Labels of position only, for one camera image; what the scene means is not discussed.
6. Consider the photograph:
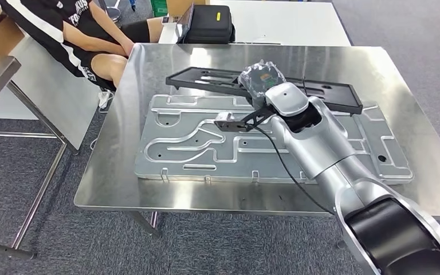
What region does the black plastic frame part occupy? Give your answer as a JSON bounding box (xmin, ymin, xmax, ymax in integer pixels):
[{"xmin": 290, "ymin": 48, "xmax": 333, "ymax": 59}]
[{"xmin": 166, "ymin": 66, "xmax": 364, "ymax": 116}]

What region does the steel workbench table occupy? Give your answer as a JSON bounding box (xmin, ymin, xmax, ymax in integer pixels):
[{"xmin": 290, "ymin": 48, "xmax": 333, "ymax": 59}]
[{"xmin": 73, "ymin": 42, "xmax": 440, "ymax": 241}]

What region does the stamped silver metal plate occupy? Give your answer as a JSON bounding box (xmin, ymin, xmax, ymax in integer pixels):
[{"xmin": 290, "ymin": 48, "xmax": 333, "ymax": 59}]
[{"xmin": 133, "ymin": 94, "xmax": 414, "ymax": 186}]

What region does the black carry bag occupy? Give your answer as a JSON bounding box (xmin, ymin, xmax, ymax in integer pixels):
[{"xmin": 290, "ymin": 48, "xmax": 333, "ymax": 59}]
[{"xmin": 183, "ymin": 4, "xmax": 237, "ymax": 44}]

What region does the dark tablet screen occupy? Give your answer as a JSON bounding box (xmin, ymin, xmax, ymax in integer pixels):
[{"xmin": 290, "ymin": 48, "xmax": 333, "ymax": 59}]
[{"xmin": 174, "ymin": 3, "xmax": 195, "ymax": 39}]

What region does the white power strip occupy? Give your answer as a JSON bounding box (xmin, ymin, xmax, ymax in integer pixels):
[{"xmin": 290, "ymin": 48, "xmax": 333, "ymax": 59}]
[{"xmin": 98, "ymin": 89, "xmax": 113, "ymax": 111}]

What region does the white table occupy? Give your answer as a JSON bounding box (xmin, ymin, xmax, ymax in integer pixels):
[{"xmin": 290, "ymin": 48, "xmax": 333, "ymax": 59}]
[{"xmin": 158, "ymin": 0, "xmax": 353, "ymax": 47}]

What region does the green crate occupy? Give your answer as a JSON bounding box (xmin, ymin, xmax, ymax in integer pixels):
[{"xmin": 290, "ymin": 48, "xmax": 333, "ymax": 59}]
[{"xmin": 151, "ymin": 0, "xmax": 168, "ymax": 18}]

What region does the chrome stool base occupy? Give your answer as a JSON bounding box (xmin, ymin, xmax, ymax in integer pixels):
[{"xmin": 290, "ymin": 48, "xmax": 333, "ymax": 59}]
[{"xmin": 102, "ymin": 0, "xmax": 123, "ymax": 23}]

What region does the grey panel board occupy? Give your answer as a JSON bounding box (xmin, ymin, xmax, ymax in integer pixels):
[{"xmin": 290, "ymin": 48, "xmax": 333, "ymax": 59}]
[{"xmin": 7, "ymin": 36, "xmax": 105, "ymax": 156}]

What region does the person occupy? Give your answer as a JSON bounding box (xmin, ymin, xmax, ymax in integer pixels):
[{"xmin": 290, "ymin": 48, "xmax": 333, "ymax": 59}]
[{"xmin": 0, "ymin": 0, "xmax": 168, "ymax": 92}]

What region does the black camera bracket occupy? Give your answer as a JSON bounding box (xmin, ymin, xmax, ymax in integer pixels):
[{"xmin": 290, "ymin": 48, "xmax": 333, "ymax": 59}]
[{"xmin": 214, "ymin": 107, "xmax": 278, "ymax": 133}]

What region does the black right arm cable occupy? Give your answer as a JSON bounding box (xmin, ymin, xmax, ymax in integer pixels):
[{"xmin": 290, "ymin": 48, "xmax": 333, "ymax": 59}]
[{"xmin": 256, "ymin": 77, "xmax": 335, "ymax": 215}]

